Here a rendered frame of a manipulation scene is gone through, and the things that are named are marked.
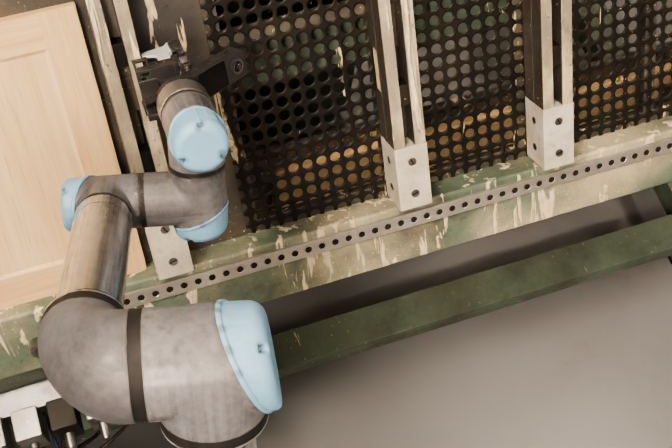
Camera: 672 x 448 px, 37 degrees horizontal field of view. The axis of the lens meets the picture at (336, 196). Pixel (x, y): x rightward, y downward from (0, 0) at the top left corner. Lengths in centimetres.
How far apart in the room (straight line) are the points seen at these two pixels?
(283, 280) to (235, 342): 84
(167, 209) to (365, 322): 122
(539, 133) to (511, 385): 101
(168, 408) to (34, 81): 75
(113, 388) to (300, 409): 165
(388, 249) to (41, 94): 68
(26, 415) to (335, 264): 60
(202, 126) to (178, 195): 12
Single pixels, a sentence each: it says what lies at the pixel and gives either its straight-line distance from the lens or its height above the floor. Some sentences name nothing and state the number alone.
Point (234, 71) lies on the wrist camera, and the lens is 150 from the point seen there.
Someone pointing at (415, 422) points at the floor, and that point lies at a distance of 265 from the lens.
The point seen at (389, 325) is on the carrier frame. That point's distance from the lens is 252.
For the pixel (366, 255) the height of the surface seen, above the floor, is 84.
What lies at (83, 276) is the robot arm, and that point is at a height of 150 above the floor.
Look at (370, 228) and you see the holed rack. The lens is 182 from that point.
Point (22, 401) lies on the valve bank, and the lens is 192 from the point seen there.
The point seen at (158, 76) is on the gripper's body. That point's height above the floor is 130.
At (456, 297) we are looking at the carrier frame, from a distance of 257.
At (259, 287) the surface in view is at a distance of 183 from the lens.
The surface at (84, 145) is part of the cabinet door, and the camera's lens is 167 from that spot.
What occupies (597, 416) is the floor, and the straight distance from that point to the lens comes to 277.
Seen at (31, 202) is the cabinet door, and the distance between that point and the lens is 171.
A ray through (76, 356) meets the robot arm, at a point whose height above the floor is 159.
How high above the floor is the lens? 256
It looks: 65 degrees down
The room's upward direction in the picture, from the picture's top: 10 degrees clockwise
